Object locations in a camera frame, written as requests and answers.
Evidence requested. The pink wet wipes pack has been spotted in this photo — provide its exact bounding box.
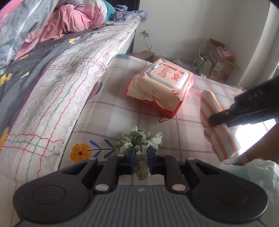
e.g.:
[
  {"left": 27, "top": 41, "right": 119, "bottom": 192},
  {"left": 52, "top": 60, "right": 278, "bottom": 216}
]
[{"left": 125, "top": 58, "right": 194, "bottom": 118}]

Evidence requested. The brown cardboard box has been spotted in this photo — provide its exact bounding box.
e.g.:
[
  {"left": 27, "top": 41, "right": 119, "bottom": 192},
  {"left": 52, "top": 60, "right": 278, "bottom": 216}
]
[{"left": 237, "top": 123, "right": 279, "bottom": 164}]

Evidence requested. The white mattress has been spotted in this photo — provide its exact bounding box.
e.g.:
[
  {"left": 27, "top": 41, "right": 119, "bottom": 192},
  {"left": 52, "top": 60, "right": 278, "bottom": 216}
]
[{"left": 1, "top": 17, "right": 140, "bottom": 226}]

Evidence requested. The small wooden stool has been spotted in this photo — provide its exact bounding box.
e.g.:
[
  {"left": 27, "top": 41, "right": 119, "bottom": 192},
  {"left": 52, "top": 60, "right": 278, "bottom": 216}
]
[{"left": 134, "top": 50, "right": 155, "bottom": 62}]

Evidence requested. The wall power socket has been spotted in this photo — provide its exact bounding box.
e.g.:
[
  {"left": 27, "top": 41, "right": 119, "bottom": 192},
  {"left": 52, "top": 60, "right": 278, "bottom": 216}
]
[{"left": 143, "top": 30, "right": 151, "bottom": 37}]

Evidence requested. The pink grey duvet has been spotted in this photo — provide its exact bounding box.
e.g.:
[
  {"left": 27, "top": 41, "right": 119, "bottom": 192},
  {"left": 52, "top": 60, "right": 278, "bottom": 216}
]
[{"left": 1, "top": 0, "right": 107, "bottom": 72}]

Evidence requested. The large white plastic bag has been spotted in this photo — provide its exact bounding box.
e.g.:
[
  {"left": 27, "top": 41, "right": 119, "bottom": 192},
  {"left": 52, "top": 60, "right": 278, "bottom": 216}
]
[{"left": 219, "top": 159, "right": 278, "bottom": 211}]

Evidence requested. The green paper bag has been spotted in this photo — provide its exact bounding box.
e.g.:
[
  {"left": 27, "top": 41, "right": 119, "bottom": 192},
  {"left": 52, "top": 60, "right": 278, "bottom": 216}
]
[{"left": 193, "top": 54, "right": 212, "bottom": 77}]

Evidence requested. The orange striped towel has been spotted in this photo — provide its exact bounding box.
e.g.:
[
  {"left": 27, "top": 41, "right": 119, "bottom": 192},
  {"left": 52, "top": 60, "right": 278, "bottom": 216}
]
[{"left": 199, "top": 90, "right": 241, "bottom": 162}]

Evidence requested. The open cardboard box by wall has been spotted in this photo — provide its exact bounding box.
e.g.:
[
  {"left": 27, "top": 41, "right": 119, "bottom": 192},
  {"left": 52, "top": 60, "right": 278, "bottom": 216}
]
[{"left": 204, "top": 38, "right": 238, "bottom": 83}]

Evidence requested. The dark floral bed sheet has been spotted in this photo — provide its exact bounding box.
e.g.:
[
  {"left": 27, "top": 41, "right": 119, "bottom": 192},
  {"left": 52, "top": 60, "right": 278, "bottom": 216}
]
[{"left": 1, "top": 24, "right": 114, "bottom": 134}]

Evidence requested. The green patterned scrunchie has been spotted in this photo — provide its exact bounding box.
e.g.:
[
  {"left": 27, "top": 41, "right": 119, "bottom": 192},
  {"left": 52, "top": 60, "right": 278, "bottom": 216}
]
[{"left": 114, "top": 126, "right": 163, "bottom": 180}]

